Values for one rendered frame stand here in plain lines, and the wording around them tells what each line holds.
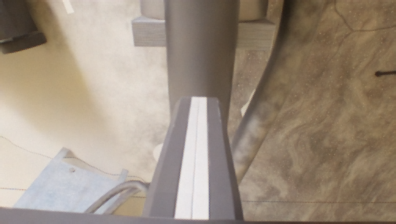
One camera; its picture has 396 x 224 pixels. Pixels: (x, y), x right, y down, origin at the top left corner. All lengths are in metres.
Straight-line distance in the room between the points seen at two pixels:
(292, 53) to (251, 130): 0.10
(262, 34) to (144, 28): 0.10
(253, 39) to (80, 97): 1.30
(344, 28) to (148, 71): 1.02
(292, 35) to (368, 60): 1.19
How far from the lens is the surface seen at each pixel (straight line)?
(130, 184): 1.10
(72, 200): 1.50
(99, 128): 1.50
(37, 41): 1.24
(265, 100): 0.25
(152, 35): 0.19
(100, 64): 1.26
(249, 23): 0.19
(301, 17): 0.23
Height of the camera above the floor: 1.07
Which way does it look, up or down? 58 degrees down
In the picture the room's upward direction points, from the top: 177 degrees counter-clockwise
